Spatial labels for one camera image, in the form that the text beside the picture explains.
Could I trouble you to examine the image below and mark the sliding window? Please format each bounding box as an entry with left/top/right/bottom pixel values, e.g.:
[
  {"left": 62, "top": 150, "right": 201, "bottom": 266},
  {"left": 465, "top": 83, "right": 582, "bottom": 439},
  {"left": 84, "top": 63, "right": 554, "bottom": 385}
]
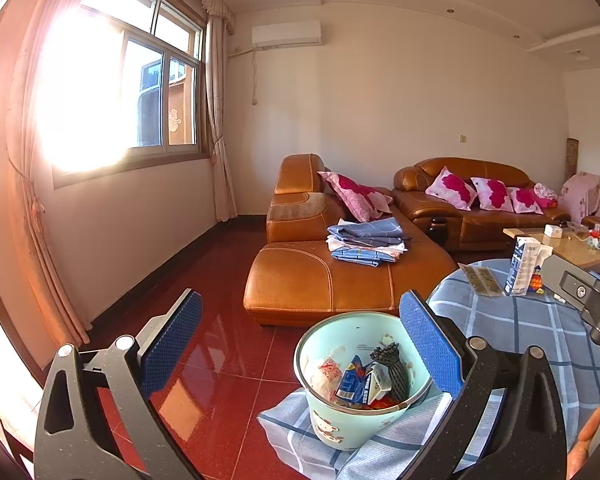
[{"left": 45, "top": 0, "right": 212, "bottom": 188}]

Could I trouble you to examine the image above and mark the folded blue checked sheet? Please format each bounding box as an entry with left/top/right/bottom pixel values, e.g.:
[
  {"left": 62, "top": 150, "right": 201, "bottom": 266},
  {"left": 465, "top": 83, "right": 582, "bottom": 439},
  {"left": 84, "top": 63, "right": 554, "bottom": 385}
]
[{"left": 326, "top": 217, "right": 413, "bottom": 250}]

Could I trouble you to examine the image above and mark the white air conditioner pipe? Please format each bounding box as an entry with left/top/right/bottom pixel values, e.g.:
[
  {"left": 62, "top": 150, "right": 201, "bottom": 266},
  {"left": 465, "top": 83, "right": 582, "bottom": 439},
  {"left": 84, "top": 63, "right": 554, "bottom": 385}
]
[{"left": 230, "top": 46, "right": 261, "bottom": 107}]

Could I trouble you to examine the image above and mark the white air conditioner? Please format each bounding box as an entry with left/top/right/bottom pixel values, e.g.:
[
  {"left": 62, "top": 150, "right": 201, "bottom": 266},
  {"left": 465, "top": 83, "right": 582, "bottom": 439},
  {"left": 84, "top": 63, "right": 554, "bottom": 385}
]
[{"left": 251, "top": 21, "right": 323, "bottom": 51}]

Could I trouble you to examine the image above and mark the wooden glass-top coffee table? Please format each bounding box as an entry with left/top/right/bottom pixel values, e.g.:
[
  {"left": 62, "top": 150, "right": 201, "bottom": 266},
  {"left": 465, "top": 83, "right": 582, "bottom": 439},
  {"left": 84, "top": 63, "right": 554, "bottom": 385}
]
[{"left": 502, "top": 222, "right": 600, "bottom": 271}]

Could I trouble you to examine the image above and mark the light blue cartoon print bin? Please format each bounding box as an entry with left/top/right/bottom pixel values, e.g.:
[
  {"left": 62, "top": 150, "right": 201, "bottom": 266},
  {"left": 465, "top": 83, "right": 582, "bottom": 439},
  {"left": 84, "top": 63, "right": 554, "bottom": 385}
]
[{"left": 293, "top": 311, "right": 433, "bottom": 452}]

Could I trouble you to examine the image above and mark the rolled bamboo mat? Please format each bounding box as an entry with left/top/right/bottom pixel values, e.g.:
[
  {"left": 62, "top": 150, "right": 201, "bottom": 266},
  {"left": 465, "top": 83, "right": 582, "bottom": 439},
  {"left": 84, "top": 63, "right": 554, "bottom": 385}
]
[{"left": 565, "top": 137, "right": 579, "bottom": 183}]

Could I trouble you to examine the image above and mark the tall white carton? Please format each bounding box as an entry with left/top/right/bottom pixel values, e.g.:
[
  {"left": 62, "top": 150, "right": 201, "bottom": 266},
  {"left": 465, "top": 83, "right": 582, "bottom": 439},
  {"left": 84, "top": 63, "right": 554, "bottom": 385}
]
[{"left": 504, "top": 236, "right": 542, "bottom": 297}]

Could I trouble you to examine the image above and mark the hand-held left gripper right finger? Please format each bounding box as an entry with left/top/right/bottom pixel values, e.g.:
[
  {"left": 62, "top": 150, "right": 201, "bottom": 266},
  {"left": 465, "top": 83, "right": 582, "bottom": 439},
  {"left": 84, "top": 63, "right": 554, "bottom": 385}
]
[{"left": 399, "top": 290, "right": 568, "bottom": 480}]

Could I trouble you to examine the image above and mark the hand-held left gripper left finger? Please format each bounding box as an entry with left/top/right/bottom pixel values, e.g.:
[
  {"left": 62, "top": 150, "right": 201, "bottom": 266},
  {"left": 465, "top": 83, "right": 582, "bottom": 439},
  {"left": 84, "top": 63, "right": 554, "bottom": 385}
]
[{"left": 34, "top": 288, "right": 204, "bottom": 480}]

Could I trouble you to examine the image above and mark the beige curtain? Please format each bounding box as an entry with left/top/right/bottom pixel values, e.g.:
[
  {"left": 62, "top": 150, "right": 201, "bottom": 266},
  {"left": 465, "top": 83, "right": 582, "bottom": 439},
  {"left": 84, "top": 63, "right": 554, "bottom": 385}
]
[
  {"left": 203, "top": 15, "right": 240, "bottom": 223},
  {"left": 0, "top": 0, "right": 112, "bottom": 361}
]

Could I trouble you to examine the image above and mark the pink floral cloth cover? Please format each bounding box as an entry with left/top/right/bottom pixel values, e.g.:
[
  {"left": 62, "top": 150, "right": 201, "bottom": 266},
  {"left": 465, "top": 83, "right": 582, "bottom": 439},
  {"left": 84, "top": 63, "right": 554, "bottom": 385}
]
[{"left": 560, "top": 172, "right": 600, "bottom": 221}]

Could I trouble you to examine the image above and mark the dark ceramic jar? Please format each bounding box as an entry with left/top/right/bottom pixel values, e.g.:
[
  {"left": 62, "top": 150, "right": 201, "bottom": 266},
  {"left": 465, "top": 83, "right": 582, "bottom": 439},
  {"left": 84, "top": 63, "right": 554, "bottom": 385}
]
[{"left": 427, "top": 216, "right": 448, "bottom": 246}]

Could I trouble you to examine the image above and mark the pink floral pillow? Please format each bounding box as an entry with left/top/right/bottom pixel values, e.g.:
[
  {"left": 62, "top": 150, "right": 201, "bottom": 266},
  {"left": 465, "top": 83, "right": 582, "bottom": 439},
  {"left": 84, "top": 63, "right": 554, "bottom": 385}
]
[
  {"left": 470, "top": 176, "right": 511, "bottom": 211},
  {"left": 425, "top": 166, "right": 478, "bottom": 211},
  {"left": 506, "top": 186, "right": 546, "bottom": 214},
  {"left": 317, "top": 171, "right": 393, "bottom": 223}
]

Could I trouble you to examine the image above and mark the crushed blue white carton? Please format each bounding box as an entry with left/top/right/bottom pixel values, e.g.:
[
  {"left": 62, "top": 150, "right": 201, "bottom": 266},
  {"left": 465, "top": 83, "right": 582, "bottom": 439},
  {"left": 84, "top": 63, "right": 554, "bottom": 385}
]
[{"left": 336, "top": 355, "right": 393, "bottom": 405}]

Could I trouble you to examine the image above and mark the brown leather three-seat sofa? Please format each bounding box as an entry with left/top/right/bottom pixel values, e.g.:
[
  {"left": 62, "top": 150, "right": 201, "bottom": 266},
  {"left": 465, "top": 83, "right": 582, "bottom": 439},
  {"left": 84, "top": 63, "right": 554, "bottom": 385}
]
[{"left": 391, "top": 157, "right": 572, "bottom": 252}]

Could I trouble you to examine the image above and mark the person's right hand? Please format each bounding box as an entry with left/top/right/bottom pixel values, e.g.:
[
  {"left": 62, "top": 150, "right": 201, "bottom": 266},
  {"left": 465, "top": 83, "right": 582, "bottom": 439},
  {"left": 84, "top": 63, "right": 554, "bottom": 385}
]
[{"left": 566, "top": 404, "right": 600, "bottom": 480}]

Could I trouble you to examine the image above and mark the brown leather chaise sofa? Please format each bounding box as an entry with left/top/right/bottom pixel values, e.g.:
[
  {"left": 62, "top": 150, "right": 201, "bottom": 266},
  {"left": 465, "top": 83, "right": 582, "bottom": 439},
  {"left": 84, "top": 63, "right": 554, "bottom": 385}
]
[{"left": 243, "top": 154, "right": 458, "bottom": 328}]

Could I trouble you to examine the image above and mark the blue milk carton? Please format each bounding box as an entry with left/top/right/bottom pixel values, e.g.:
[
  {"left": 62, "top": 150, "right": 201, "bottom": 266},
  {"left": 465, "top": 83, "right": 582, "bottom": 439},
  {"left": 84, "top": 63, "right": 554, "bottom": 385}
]
[{"left": 527, "top": 245, "right": 553, "bottom": 295}]

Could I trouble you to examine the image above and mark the clear bag with red print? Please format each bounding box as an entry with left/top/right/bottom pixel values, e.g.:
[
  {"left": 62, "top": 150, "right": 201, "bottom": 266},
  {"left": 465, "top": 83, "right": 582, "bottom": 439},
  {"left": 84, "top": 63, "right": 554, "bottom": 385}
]
[{"left": 304, "top": 355, "right": 343, "bottom": 401}]

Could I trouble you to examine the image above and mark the black foam net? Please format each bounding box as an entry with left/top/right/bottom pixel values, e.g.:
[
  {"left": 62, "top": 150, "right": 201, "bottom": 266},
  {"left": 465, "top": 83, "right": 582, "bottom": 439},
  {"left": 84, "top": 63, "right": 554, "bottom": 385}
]
[{"left": 370, "top": 342, "right": 411, "bottom": 403}]

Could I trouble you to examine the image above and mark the blue grey checked tablecloth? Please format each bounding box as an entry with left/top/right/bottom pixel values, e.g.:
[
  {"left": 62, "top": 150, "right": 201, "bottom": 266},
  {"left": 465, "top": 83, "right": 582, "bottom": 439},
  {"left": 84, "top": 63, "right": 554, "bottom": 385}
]
[{"left": 257, "top": 259, "right": 600, "bottom": 480}]

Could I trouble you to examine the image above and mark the pink blanket bundle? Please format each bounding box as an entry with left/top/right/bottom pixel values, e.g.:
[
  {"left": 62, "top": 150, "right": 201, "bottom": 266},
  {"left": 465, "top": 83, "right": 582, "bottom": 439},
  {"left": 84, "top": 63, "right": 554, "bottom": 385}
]
[{"left": 532, "top": 183, "right": 561, "bottom": 208}]

